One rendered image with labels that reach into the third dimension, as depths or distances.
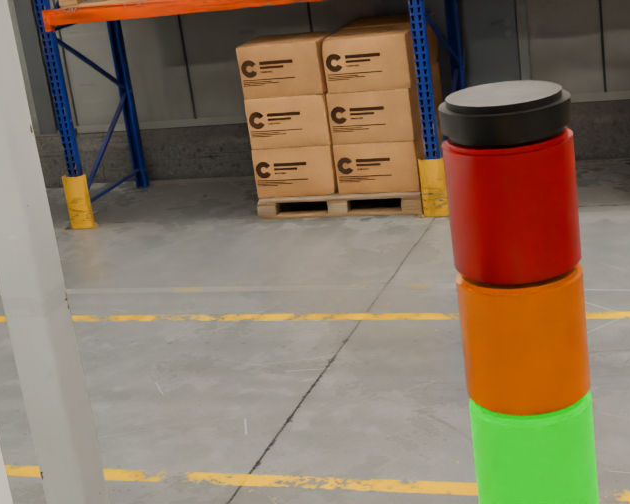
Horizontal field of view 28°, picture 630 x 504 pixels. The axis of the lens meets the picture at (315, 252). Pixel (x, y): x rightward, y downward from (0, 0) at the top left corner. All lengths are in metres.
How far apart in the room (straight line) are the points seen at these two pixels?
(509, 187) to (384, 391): 5.44
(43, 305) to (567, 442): 2.66
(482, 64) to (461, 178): 9.06
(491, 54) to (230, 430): 4.60
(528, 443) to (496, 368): 0.03
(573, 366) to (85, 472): 2.85
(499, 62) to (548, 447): 9.02
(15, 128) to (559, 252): 2.61
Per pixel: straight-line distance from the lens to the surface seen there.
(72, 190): 9.38
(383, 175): 8.57
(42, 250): 3.11
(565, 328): 0.49
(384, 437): 5.47
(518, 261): 0.48
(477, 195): 0.47
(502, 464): 0.51
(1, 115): 3.01
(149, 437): 5.83
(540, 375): 0.49
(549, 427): 0.50
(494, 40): 9.48
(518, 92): 0.48
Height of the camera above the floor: 2.44
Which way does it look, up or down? 18 degrees down
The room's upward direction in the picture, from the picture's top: 8 degrees counter-clockwise
